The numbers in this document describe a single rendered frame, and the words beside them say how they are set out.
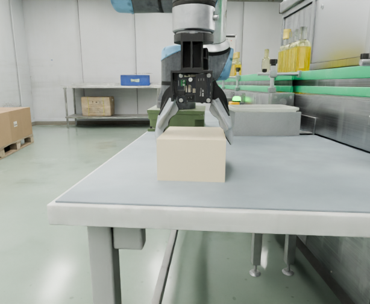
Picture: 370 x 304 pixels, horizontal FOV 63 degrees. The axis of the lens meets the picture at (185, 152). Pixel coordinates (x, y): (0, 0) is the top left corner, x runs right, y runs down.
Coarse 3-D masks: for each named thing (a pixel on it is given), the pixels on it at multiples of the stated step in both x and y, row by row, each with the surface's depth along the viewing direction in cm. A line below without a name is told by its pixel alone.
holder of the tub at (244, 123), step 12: (240, 120) 100; (252, 120) 100; (264, 120) 100; (276, 120) 100; (288, 120) 100; (300, 120) 101; (312, 120) 103; (240, 132) 100; (252, 132) 101; (264, 132) 101; (276, 132) 101; (288, 132) 101; (300, 132) 103; (312, 132) 103
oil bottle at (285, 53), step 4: (288, 44) 134; (284, 48) 136; (288, 48) 133; (284, 52) 136; (288, 52) 133; (284, 56) 136; (288, 56) 134; (284, 60) 136; (284, 64) 136; (284, 68) 137
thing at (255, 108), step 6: (228, 108) 108; (234, 108) 100; (240, 108) 99; (246, 108) 99; (252, 108) 99; (258, 108) 99; (264, 108) 99; (270, 108) 99; (276, 108) 99; (282, 108) 99; (288, 108) 99; (294, 108) 100
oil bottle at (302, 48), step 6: (300, 42) 122; (306, 42) 122; (294, 48) 125; (300, 48) 122; (306, 48) 122; (294, 54) 125; (300, 54) 122; (306, 54) 122; (294, 60) 125; (300, 60) 123; (306, 60) 123; (294, 66) 125; (300, 66) 123; (306, 66) 123
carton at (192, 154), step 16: (176, 128) 65; (192, 128) 65; (208, 128) 65; (160, 144) 53; (176, 144) 53; (192, 144) 52; (208, 144) 52; (224, 144) 52; (160, 160) 54; (176, 160) 53; (192, 160) 53; (208, 160) 53; (224, 160) 52; (160, 176) 54; (176, 176) 54; (192, 176) 54; (208, 176) 53; (224, 176) 53
